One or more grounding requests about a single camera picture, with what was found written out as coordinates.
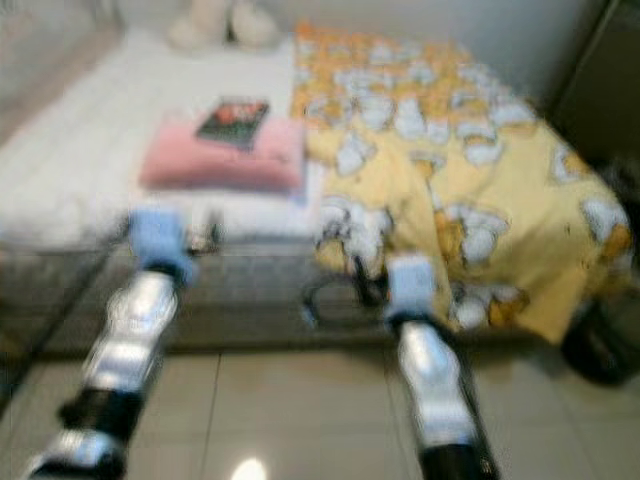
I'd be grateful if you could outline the pink pillow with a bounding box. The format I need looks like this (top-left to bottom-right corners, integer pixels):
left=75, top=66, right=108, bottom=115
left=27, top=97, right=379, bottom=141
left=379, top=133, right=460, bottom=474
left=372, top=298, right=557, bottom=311
left=138, top=110, right=306, bottom=193

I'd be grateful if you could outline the dark cover book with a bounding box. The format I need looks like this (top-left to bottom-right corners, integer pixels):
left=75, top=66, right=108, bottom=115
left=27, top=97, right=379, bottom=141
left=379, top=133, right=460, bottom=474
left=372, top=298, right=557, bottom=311
left=195, top=96, right=271, bottom=151

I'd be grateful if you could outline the yellow cartoon print blanket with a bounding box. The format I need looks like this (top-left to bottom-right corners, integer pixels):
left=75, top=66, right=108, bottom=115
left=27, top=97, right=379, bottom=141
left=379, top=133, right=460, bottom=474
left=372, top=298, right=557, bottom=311
left=290, top=20, right=633, bottom=346

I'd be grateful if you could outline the grey quilted mattress side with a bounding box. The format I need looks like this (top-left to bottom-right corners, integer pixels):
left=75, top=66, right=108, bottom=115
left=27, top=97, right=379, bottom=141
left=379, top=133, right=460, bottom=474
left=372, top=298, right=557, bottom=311
left=0, top=240, right=571, bottom=351

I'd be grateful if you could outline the white bed sheet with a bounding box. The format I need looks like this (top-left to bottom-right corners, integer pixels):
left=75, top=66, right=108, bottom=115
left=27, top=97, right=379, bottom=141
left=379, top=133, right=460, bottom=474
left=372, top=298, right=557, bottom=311
left=0, top=28, right=326, bottom=249

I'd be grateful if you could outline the cream plush toy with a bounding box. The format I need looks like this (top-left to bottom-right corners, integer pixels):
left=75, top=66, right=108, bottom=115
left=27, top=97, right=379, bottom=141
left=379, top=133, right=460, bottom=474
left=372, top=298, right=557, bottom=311
left=165, top=0, right=281, bottom=53

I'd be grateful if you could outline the black bin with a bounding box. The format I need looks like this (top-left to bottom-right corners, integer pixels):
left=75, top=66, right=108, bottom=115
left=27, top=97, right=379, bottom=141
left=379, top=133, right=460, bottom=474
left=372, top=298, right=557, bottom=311
left=560, top=290, right=640, bottom=389

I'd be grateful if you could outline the dark cabinet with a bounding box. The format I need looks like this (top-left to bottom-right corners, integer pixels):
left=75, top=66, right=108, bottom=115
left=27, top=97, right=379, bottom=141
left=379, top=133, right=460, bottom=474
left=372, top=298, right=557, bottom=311
left=545, top=0, right=640, bottom=171

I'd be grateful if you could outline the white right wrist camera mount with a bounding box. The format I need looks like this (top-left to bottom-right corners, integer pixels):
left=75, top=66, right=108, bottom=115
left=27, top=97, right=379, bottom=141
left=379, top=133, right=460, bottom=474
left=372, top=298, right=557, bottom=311
left=385, top=253, right=439, bottom=321

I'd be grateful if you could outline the pale blue left wrist camera mount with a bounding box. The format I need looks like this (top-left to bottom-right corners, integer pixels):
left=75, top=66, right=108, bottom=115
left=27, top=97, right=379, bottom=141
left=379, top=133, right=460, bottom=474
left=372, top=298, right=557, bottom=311
left=128, top=208, right=196, bottom=286

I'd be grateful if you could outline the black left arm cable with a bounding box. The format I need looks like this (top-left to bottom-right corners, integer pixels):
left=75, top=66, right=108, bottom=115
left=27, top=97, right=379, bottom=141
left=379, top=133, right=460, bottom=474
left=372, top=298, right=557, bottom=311
left=0, top=225, right=136, bottom=411

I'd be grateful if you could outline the beige padded bed rail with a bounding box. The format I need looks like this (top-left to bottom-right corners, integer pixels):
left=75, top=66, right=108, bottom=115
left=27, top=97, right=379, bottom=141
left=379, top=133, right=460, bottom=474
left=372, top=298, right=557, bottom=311
left=0, top=25, right=121, bottom=146

